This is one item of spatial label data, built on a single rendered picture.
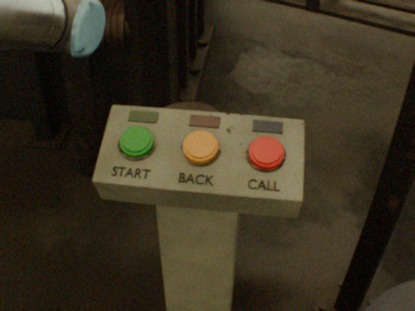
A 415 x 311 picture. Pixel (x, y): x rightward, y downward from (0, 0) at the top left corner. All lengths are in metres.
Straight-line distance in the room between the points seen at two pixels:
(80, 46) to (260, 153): 0.31
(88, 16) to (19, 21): 0.13
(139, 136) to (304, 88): 1.33
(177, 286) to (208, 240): 0.12
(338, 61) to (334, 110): 0.38
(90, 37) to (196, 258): 0.35
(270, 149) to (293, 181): 0.04
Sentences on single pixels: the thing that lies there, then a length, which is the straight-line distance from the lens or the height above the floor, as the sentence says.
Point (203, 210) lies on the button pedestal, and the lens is 0.58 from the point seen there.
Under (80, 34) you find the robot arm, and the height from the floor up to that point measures 0.67.
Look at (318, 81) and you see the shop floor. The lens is 1.90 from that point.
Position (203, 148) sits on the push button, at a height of 0.61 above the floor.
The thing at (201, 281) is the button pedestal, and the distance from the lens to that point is 0.69.
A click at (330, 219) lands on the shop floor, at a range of 1.33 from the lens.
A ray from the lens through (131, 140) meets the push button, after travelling 0.56.
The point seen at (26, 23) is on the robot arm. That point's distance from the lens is 0.62.
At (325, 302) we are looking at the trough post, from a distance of 1.15.
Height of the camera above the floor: 0.95
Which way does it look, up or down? 40 degrees down
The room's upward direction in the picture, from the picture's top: 1 degrees clockwise
